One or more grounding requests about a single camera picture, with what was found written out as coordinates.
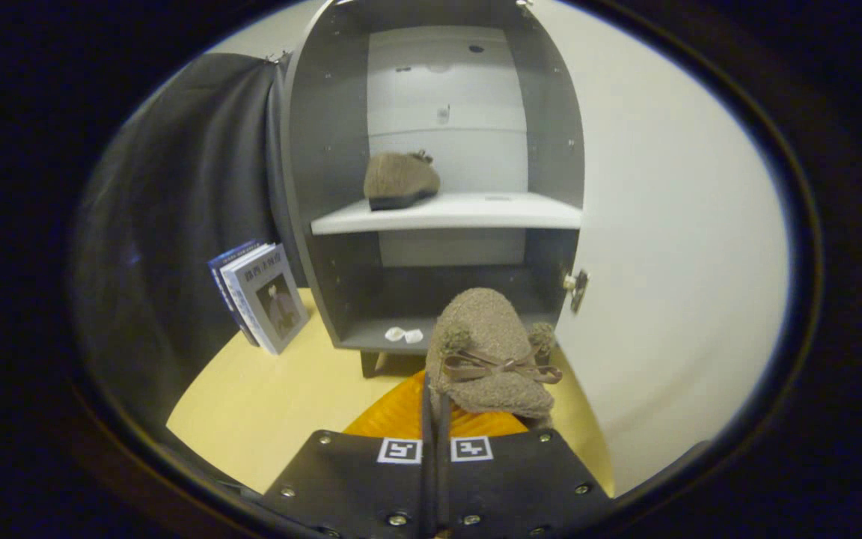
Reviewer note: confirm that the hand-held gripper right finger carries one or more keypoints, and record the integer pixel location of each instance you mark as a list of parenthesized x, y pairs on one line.
[(513, 479)]

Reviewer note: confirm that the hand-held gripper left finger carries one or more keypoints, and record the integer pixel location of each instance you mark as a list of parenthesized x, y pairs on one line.
[(371, 479)]

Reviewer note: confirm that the brown fuzzy shoe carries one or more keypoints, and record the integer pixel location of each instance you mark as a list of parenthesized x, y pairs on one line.
[(487, 322), (401, 180)]

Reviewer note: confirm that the white shoe cabinet door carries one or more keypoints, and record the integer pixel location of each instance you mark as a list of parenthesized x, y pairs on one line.
[(663, 262)]

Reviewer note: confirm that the metal door hinge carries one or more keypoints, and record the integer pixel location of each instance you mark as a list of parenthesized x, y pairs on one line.
[(577, 288)]

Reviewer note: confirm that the white cabinet shelf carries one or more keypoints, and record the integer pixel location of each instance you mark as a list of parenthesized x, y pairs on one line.
[(461, 213)]

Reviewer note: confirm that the small white crumpled packet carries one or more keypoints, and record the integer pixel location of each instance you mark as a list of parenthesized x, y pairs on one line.
[(404, 335)]

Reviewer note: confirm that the grey portrait cover book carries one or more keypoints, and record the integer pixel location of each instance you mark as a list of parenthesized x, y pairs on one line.
[(270, 303)]

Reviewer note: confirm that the thin blue white book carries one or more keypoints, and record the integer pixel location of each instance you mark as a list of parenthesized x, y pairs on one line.
[(227, 271)]

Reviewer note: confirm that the black backdrop cloth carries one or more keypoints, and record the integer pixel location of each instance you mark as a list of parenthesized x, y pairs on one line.
[(176, 187)]

